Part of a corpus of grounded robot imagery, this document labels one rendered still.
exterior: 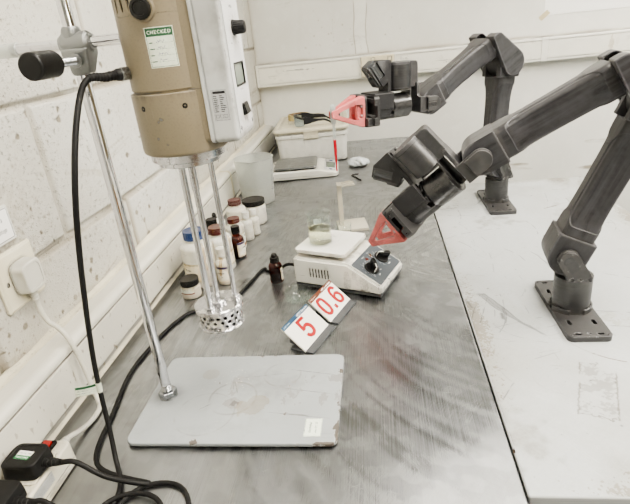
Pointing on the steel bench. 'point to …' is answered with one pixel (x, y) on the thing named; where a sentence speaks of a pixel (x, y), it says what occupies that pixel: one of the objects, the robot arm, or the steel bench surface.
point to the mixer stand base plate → (246, 403)
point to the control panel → (377, 264)
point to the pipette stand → (343, 213)
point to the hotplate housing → (340, 273)
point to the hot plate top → (343, 245)
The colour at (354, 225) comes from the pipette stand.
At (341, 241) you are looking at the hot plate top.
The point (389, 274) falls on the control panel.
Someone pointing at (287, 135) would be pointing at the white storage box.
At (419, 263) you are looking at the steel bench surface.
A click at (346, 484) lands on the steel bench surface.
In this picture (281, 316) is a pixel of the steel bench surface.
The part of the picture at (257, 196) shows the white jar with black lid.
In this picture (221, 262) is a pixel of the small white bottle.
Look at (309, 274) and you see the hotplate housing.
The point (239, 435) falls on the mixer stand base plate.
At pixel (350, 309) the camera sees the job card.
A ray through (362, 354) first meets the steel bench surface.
